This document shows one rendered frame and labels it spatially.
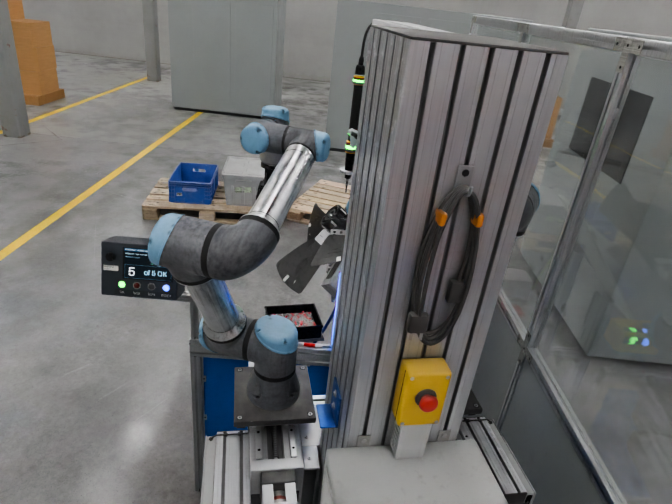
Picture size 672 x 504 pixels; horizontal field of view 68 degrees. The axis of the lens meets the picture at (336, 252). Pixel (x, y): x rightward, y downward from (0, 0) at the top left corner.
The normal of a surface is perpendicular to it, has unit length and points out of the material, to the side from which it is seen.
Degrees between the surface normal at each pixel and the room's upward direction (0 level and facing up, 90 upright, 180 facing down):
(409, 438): 90
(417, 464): 0
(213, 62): 90
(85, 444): 0
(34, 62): 90
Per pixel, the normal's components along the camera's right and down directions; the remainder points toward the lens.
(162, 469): 0.10, -0.89
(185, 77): -0.04, 0.45
